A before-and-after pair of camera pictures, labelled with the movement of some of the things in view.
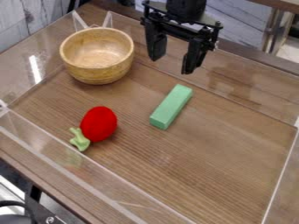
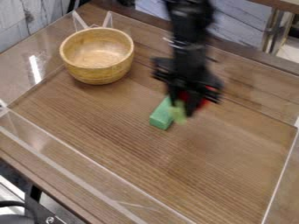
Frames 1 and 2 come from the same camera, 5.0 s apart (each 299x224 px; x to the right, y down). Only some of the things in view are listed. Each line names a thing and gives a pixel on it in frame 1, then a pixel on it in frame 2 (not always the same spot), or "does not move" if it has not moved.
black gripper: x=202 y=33 → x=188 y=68
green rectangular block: x=171 y=107 does not move
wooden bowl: x=97 y=55 does not move
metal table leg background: x=278 y=30 does not move
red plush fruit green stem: x=97 y=126 → x=178 y=109
